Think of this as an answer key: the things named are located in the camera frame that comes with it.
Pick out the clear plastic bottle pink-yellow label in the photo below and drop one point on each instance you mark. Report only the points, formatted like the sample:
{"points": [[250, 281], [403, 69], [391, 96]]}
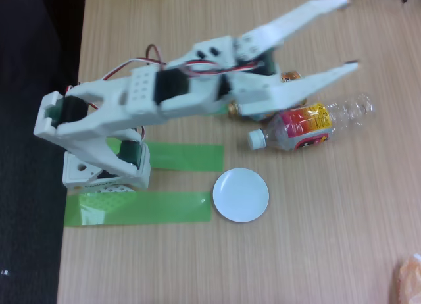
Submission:
{"points": [[306, 119]]}

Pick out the blue orange aluminium bottle can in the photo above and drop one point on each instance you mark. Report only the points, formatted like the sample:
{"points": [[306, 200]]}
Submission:
{"points": [[291, 76]]}

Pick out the short green tape strip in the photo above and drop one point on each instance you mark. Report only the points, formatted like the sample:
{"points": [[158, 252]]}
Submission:
{"points": [[187, 157]]}

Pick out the small white round plate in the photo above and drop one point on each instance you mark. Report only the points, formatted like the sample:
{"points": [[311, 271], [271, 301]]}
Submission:
{"points": [[240, 194]]}

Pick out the long green tape strip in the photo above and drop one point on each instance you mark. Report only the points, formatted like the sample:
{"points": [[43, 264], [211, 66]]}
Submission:
{"points": [[158, 208]]}

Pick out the orange plastic bag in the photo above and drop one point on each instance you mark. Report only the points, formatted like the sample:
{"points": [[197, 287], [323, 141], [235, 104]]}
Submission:
{"points": [[409, 281]]}

